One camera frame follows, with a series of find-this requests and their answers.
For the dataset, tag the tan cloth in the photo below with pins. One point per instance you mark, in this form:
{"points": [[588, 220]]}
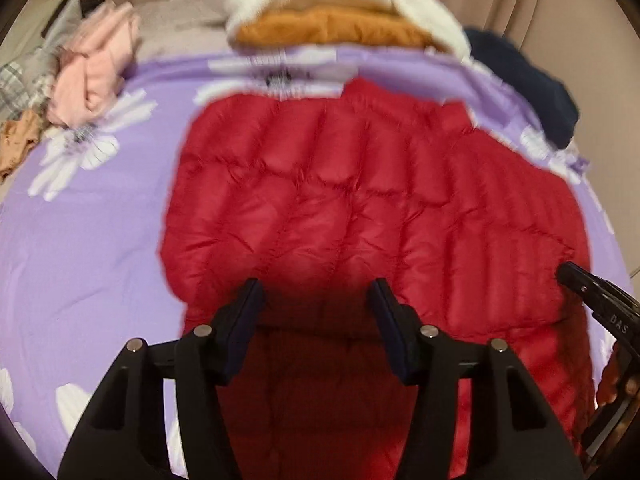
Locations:
{"points": [[20, 140]]}

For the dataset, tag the purple floral bedsheet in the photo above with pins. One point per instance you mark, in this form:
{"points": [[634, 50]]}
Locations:
{"points": [[100, 240]]}

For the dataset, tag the pink garment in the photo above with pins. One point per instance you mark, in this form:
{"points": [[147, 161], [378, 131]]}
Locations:
{"points": [[95, 75]]}

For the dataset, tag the grey striped cloth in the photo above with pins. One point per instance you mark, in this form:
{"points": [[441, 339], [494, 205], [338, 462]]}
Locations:
{"points": [[55, 40]]}

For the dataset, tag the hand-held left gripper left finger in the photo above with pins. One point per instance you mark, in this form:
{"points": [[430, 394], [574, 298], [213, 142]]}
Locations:
{"points": [[245, 320]]}

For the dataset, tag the orange garment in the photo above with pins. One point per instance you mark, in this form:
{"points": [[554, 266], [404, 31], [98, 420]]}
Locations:
{"points": [[325, 27]]}

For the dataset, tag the navy garment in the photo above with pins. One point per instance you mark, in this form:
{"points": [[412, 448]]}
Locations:
{"points": [[525, 85]]}

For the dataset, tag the person's right hand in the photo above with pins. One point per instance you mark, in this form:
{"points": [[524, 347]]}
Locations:
{"points": [[607, 380]]}

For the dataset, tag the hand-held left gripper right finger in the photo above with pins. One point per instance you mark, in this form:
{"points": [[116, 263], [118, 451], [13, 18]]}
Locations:
{"points": [[387, 320]]}

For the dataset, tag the grey plaid pillow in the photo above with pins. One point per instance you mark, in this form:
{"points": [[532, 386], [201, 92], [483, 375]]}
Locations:
{"points": [[10, 85]]}

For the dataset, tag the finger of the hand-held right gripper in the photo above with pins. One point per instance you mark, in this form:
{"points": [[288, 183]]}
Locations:
{"points": [[580, 282]]}

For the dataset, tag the beige curtain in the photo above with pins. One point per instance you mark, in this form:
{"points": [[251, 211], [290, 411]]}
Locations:
{"points": [[550, 0]]}

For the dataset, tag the red down jacket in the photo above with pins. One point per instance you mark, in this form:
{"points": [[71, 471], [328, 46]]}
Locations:
{"points": [[325, 185]]}

